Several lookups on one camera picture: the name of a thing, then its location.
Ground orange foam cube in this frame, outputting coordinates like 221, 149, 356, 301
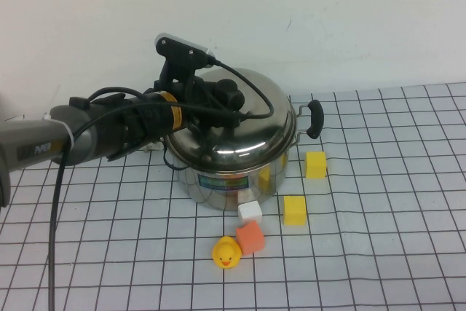
235, 221, 265, 256

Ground white power plug adapter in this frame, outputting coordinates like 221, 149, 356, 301
140, 138, 165, 153

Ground yellow foam cube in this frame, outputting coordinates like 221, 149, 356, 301
304, 150, 328, 180
283, 195, 307, 227

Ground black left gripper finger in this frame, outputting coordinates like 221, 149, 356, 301
192, 108, 242, 129
202, 77, 224, 96

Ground white foam cube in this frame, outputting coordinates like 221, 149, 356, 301
237, 200, 264, 224

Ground stainless steel pot black handles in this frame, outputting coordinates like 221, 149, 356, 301
165, 98, 325, 212

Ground white black checkered tablecloth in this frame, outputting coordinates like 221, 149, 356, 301
0, 83, 466, 311

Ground black camera cable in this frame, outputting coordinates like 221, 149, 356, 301
48, 56, 276, 311

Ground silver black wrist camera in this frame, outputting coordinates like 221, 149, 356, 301
154, 31, 218, 84

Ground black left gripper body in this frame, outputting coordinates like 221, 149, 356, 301
144, 74, 220, 135

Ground steel lid with black knob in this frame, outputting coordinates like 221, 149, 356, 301
162, 66, 296, 174

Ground yellow rubber duck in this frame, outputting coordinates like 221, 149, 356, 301
212, 235, 242, 270

